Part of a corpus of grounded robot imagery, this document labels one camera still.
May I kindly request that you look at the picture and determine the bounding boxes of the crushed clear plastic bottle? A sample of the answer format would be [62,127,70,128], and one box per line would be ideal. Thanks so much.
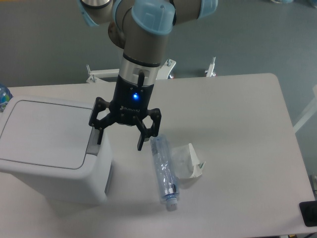
[150,134,179,211]

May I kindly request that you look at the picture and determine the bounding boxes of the water bottle blue label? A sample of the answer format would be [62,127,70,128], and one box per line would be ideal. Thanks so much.
[0,84,13,113]

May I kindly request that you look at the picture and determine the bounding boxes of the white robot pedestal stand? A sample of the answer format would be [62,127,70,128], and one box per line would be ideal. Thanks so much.
[85,22,216,84]

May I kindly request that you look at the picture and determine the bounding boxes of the black device at table edge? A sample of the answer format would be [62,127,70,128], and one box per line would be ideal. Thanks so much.
[299,200,317,227]

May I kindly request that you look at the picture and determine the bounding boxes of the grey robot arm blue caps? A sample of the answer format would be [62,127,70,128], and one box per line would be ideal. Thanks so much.
[77,0,218,150]

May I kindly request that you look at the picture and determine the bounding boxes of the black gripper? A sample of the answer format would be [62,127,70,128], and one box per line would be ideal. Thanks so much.
[89,74,161,151]

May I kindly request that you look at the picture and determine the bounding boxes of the white plastic trash can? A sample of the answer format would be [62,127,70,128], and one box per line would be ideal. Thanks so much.
[0,96,113,204]

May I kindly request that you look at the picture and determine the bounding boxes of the white frame at right edge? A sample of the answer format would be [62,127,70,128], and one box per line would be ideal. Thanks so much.
[293,85,317,133]

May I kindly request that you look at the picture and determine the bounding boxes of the crumpled white paper wrapper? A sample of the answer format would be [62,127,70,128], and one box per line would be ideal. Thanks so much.
[171,143,205,179]

